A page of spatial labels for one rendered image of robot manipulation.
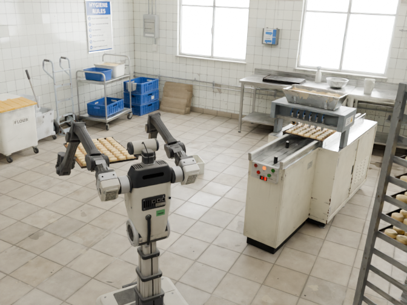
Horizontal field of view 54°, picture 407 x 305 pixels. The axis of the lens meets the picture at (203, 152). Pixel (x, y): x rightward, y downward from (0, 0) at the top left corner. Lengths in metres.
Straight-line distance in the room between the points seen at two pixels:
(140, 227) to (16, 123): 3.73
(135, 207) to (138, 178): 0.17
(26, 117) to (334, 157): 3.90
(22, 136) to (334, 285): 4.21
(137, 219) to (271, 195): 1.54
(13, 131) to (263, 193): 3.47
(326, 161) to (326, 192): 0.31
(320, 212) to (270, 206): 0.77
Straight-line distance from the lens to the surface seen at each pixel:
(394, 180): 1.87
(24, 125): 5.80
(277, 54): 7.11
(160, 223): 2.25
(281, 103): 3.96
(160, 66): 8.17
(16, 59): 6.47
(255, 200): 3.54
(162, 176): 2.12
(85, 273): 3.51
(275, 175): 3.32
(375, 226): 1.96
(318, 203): 4.09
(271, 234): 3.60
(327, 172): 3.94
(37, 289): 3.45
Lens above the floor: 2.10
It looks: 21 degrees down
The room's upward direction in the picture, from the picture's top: 2 degrees clockwise
